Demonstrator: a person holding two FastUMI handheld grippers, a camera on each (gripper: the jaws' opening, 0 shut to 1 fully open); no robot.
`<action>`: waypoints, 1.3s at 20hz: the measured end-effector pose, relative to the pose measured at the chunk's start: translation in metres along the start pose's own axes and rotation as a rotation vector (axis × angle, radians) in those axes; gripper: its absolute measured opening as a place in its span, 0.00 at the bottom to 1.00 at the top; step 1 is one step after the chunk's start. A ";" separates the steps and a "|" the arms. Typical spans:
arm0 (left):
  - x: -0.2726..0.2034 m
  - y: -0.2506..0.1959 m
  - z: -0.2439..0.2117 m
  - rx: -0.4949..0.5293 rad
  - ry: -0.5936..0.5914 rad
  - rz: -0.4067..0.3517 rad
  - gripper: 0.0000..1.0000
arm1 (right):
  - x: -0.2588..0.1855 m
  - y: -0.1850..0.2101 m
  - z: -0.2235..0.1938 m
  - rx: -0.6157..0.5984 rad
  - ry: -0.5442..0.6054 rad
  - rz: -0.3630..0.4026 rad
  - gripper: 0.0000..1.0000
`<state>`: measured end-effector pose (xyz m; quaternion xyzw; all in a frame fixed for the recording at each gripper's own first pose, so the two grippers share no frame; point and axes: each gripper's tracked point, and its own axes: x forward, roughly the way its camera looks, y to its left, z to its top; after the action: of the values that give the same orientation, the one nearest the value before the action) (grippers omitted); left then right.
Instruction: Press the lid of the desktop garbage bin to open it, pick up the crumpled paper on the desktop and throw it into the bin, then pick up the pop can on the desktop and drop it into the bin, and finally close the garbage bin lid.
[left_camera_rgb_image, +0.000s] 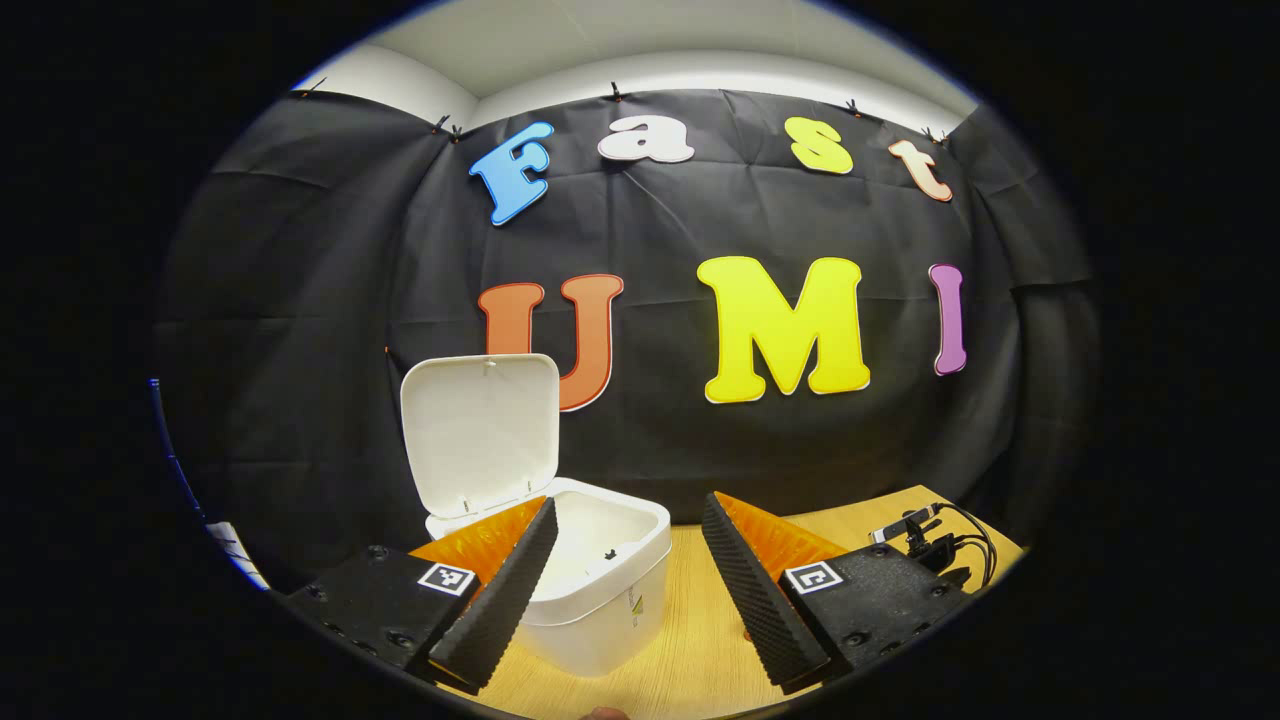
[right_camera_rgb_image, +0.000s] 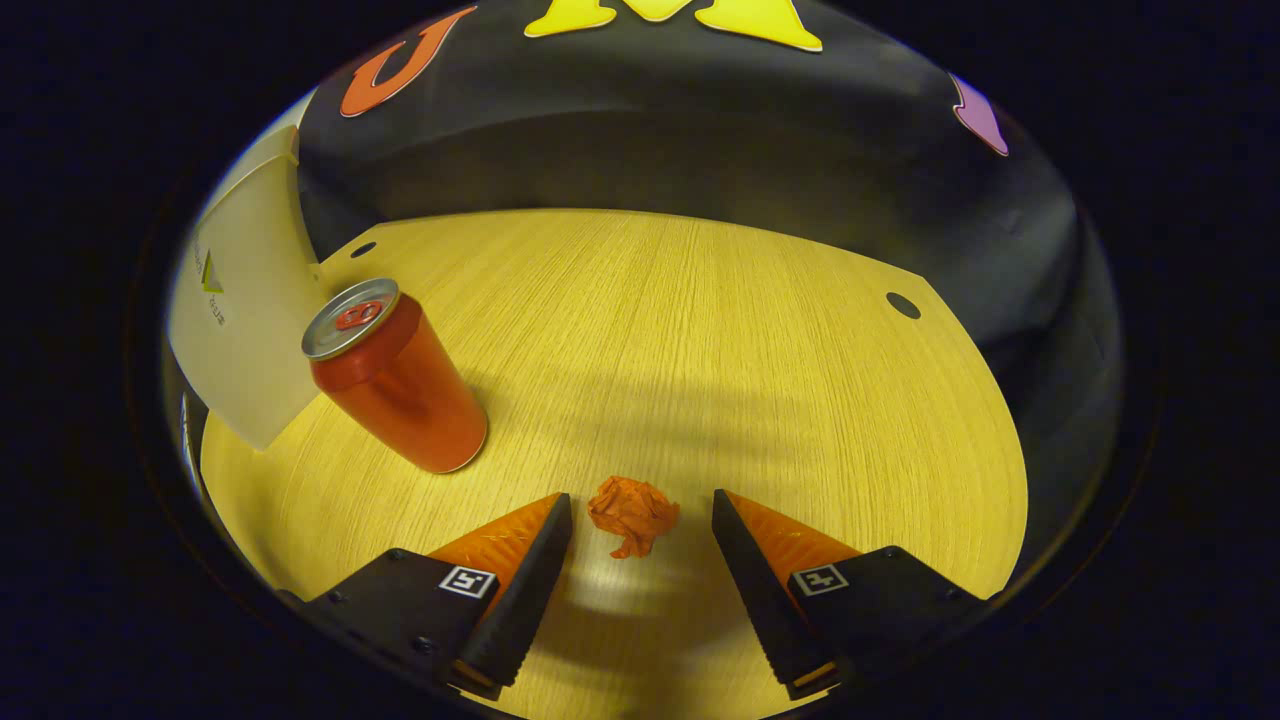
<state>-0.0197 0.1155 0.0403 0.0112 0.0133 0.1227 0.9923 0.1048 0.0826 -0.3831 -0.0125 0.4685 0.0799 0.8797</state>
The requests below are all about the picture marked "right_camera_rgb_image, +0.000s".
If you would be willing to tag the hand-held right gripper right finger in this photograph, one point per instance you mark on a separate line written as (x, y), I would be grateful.
(760, 600)

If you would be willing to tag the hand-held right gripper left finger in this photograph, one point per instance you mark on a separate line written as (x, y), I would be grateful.
(525, 600)

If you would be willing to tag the orange paper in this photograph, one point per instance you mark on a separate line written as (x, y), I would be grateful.
(630, 515)

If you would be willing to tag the red pop can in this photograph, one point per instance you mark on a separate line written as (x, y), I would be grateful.
(410, 400)

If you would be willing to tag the white desktop garbage bin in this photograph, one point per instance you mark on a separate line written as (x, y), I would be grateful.
(250, 330)

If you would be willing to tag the wooden desktop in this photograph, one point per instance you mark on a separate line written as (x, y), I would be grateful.
(700, 380)

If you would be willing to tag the black backdrop cloth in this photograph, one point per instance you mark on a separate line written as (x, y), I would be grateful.
(700, 150)

